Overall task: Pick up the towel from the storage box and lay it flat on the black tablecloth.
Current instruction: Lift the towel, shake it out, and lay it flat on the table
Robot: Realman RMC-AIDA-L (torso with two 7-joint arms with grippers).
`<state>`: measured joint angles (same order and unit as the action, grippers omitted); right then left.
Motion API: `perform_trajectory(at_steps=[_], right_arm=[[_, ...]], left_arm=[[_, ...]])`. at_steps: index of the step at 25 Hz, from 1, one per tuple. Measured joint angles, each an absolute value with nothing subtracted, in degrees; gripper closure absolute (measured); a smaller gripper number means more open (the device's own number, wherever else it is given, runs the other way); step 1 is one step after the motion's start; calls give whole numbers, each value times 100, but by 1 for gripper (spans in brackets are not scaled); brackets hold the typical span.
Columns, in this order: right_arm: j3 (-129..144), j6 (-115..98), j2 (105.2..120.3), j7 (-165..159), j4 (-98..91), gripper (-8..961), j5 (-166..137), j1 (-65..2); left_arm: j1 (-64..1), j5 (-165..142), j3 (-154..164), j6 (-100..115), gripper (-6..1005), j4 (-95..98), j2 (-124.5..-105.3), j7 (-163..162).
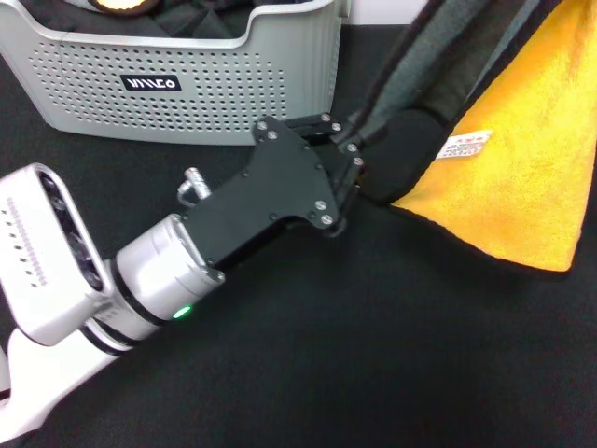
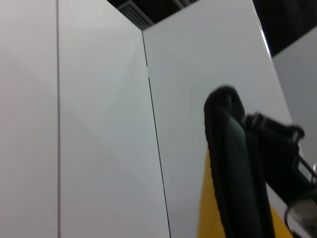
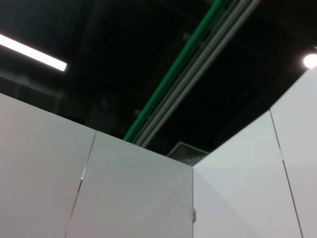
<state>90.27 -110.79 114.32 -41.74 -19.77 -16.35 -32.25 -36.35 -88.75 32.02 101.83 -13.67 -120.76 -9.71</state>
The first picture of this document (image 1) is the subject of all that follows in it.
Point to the dark cloth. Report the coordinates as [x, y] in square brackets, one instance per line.
[196, 23]

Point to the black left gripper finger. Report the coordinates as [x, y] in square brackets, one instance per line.
[322, 126]
[347, 186]

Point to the grey perforated plastic storage box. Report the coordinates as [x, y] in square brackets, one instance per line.
[224, 93]

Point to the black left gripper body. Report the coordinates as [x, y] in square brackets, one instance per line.
[270, 196]

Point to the yellow and grey towel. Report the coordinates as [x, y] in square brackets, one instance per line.
[513, 186]

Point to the silver left gripper elbow connector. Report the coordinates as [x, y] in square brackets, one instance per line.
[191, 186]

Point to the black tablecloth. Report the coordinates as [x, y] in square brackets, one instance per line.
[326, 373]

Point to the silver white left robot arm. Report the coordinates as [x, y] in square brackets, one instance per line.
[158, 280]

